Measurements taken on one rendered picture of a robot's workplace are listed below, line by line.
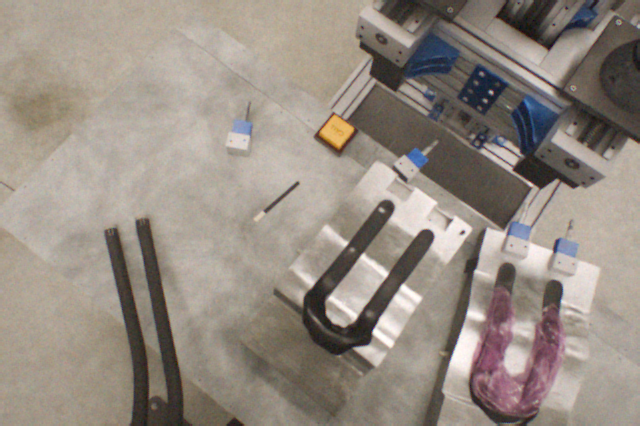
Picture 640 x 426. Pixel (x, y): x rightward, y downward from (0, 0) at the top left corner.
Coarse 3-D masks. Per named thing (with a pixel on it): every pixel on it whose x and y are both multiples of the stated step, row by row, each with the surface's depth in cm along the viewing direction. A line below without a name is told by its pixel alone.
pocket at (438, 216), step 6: (432, 210) 129; (438, 210) 128; (444, 210) 128; (426, 216) 129; (432, 216) 129; (438, 216) 129; (444, 216) 129; (450, 216) 128; (432, 222) 128; (438, 222) 129; (444, 222) 129; (450, 222) 129; (444, 228) 128
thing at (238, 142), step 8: (248, 104) 137; (248, 112) 137; (240, 120) 135; (232, 128) 135; (240, 128) 135; (248, 128) 135; (232, 136) 133; (240, 136) 133; (248, 136) 133; (232, 144) 132; (240, 144) 132; (248, 144) 133; (232, 152) 136; (240, 152) 135; (248, 152) 135
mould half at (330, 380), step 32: (352, 192) 127; (384, 192) 127; (416, 192) 127; (352, 224) 125; (416, 224) 125; (320, 256) 121; (384, 256) 124; (448, 256) 124; (288, 288) 116; (352, 288) 119; (416, 288) 122; (256, 320) 122; (288, 320) 122; (352, 320) 115; (384, 320) 117; (256, 352) 120; (288, 352) 120; (320, 352) 120; (352, 352) 117; (384, 352) 114; (320, 384) 119; (352, 384) 119
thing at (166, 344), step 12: (144, 216) 130; (144, 228) 128; (144, 240) 127; (144, 252) 125; (144, 264) 125; (156, 264) 125; (156, 276) 123; (156, 288) 121; (156, 300) 120; (156, 312) 119; (156, 324) 118; (168, 324) 118; (168, 336) 117; (168, 348) 115; (168, 360) 114; (168, 372) 113
